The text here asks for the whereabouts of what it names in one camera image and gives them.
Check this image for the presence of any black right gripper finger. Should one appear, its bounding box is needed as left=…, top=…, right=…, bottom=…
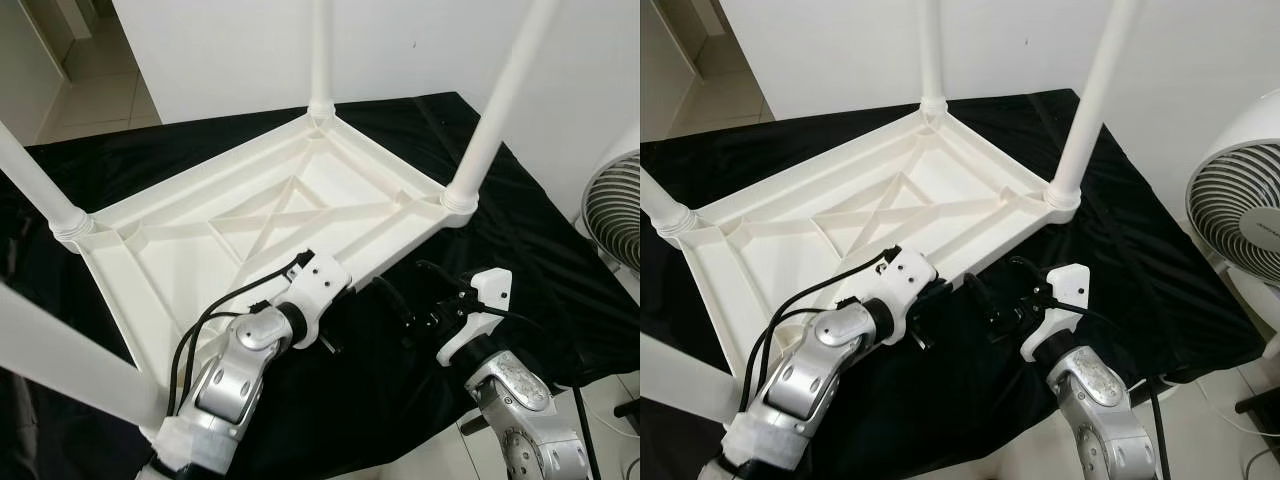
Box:
left=372, top=275, right=414, bottom=331
left=1008, top=255, right=1053, bottom=291
left=962, top=270, right=998, bottom=323
left=415, top=260, right=469, bottom=298

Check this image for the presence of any white plastic children table top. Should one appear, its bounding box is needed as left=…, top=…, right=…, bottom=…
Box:
left=665, top=100, right=1083, bottom=401
left=62, top=105, right=481, bottom=401

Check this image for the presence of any black tablecloth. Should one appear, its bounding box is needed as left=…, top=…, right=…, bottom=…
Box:
left=640, top=88, right=1266, bottom=480
left=0, top=92, right=641, bottom=480

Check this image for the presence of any white round floor fan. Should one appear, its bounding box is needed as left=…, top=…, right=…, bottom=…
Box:
left=1185, top=90, right=1280, bottom=301
left=580, top=120, right=641, bottom=271

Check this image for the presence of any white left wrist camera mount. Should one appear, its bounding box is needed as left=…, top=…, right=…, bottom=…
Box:
left=285, top=250, right=353, bottom=346
left=880, top=248, right=939, bottom=341

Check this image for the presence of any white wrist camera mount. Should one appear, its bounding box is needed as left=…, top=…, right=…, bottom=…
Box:
left=880, top=248, right=939, bottom=341
left=437, top=267, right=516, bottom=366
left=1020, top=263, right=1091, bottom=361
left=285, top=250, right=353, bottom=346

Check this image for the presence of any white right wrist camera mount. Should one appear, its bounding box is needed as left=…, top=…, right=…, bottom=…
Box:
left=437, top=267, right=516, bottom=366
left=1020, top=263, right=1091, bottom=361

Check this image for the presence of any black left gripper power cable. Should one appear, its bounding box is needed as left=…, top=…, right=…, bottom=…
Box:
left=750, top=298, right=861, bottom=401
left=175, top=300, right=271, bottom=416

